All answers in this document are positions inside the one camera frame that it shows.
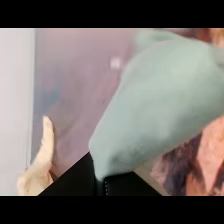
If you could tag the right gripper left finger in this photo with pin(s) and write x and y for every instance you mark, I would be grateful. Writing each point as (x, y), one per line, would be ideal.
(75, 180)

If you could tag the pale green shirt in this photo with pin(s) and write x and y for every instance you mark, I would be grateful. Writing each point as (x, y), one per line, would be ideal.
(163, 103)

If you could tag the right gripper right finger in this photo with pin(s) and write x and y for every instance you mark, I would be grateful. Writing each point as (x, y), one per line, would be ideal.
(130, 185)

